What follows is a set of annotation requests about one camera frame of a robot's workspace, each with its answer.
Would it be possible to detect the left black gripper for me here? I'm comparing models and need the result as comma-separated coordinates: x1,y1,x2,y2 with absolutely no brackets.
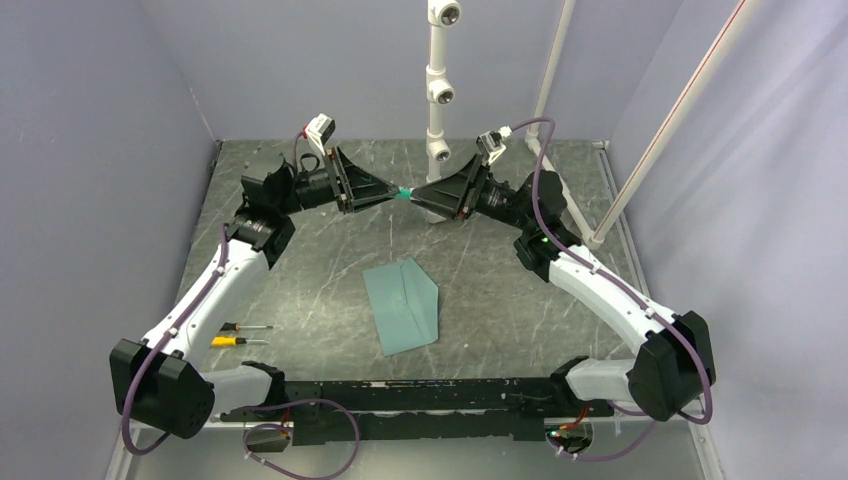
277,145,399,216

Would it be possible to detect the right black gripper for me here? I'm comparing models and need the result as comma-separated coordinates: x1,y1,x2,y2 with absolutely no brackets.
410,154,534,233

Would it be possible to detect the green white glue stick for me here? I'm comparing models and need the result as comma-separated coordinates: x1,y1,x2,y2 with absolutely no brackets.
393,188,412,200

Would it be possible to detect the teal paper envelope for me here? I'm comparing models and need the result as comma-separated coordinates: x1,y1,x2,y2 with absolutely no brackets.
363,258,439,356

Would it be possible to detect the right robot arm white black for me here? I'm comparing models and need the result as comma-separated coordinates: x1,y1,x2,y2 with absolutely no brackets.
410,155,716,425

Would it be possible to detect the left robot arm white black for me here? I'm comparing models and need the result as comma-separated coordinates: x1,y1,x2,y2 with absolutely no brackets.
109,148,410,455

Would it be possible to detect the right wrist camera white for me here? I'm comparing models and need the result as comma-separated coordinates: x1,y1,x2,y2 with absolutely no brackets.
476,126,513,166

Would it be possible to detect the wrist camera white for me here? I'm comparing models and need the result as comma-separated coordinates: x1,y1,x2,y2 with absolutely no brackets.
303,113,336,150
476,126,513,166

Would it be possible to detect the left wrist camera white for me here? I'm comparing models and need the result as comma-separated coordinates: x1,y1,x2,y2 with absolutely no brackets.
303,113,336,150

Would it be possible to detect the white pvc pipe frame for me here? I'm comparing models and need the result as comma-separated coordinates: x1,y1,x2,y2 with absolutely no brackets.
423,0,763,250

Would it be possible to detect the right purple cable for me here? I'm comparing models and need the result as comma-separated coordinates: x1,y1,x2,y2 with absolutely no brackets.
506,117,715,464

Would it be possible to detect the yellow handled screwdriver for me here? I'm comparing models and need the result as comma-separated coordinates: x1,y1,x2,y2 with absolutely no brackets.
210,336,269,348

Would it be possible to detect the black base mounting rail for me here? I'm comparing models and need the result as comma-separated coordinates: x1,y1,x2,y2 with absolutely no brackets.
220,377,613,446

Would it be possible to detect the aluminium frame rail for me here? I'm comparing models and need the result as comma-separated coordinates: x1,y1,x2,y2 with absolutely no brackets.
105,384,727,480

